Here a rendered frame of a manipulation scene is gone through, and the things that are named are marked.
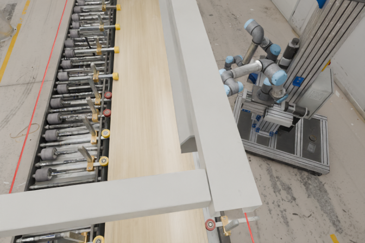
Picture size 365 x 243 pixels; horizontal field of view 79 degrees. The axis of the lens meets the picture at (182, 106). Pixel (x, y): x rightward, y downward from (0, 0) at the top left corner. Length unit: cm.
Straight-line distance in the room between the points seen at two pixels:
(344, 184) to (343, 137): 72
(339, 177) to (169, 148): 235
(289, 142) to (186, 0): 276
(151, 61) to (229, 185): 252
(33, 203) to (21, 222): 3
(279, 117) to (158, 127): 121
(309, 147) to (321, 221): 85
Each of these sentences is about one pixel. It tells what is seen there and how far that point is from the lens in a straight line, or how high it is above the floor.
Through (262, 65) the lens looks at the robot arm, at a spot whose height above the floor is 161.
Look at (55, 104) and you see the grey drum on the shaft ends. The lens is 275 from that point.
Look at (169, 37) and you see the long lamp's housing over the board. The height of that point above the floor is 237.
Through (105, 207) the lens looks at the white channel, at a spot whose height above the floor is 246.
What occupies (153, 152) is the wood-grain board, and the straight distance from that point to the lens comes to 209.
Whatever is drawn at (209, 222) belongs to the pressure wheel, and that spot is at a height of 91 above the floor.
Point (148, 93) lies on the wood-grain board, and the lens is 245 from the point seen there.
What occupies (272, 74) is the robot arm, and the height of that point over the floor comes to 160.
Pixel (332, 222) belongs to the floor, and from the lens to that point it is 335.
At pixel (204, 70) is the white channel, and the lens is 48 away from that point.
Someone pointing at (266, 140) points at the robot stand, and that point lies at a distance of 313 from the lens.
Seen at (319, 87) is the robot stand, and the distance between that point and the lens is 247.
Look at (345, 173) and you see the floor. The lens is 368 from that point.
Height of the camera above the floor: 280
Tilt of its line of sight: 54 degrees down
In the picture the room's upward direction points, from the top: 3 degrees clockwise
